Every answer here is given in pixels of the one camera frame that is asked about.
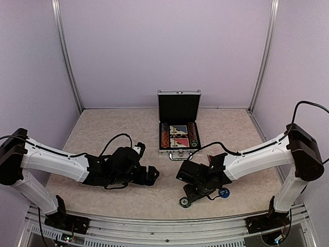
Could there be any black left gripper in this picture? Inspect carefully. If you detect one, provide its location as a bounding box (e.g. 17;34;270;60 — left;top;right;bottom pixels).
110;165;159;186

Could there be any green poker chip stack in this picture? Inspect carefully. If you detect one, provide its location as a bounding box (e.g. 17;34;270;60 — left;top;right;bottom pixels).
190;140;198;148

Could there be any aluminium poker set case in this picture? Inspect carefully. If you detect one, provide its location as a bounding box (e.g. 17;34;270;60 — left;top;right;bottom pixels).
157;90;202;161

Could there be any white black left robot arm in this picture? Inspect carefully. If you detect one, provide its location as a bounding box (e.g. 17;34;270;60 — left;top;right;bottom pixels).
1;128;159;229

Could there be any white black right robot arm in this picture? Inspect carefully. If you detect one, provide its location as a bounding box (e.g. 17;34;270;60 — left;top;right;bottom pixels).
176;119;325;228

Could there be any blue small blind button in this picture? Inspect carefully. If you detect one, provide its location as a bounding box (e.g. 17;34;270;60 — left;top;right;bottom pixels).
218;188;230;198

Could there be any black red triangular dealer button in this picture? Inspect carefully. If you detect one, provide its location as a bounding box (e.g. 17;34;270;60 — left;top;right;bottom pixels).
207;154;213;162

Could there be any red playing card deck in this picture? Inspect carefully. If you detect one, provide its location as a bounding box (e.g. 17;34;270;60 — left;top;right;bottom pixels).
170;138;190;148

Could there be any right chip row in case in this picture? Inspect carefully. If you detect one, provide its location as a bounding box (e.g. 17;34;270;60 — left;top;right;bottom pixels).
188;122;197;143

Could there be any blue playing card deck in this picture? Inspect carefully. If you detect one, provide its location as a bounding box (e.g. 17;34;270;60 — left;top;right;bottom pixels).
170;126;188;135

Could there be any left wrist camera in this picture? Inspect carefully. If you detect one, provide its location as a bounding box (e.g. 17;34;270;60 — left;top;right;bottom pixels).
133;142;145;157

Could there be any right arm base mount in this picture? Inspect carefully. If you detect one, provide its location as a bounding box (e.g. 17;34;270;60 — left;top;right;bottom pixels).
245;215;271;234

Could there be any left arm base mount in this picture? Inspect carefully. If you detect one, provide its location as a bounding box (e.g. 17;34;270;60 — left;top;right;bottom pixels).
45;212;90;235

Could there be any front aluminium rail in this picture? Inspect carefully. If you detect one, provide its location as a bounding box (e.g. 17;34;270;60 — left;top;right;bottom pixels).
17;210;319;247

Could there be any left aluminium frame post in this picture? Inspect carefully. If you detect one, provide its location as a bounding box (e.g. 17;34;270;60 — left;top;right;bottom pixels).
51;0;84;114

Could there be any aluminium frame post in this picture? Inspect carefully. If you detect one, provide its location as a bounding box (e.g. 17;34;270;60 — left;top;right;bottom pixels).
51;0;84;114
248;0;280;114

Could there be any right aluminium frame post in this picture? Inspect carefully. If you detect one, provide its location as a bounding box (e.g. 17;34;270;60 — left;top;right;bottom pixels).
248;0;280;114

